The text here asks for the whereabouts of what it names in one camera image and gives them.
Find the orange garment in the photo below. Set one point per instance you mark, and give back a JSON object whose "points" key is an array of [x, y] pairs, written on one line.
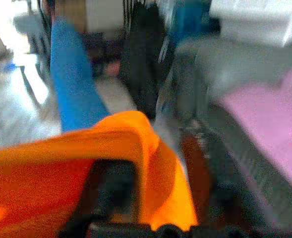
{"points": [[61, 161]]}

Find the black garment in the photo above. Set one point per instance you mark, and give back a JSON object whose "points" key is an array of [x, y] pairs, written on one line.
{"points": [[140, 74]]}

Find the blue garment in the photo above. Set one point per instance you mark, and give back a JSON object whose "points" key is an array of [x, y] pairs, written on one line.
{"points": [[74, 86]]}

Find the grey green leather sofa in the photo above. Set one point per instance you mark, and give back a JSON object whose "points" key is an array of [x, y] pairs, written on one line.
{"points": [[210, 62]]}

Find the blue suitcase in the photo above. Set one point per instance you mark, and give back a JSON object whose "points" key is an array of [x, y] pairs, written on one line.
{"points": [[188, 22]]}

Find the white plastic appliance box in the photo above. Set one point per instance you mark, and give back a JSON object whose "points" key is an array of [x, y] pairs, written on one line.
{"points": [[254, 19]]}

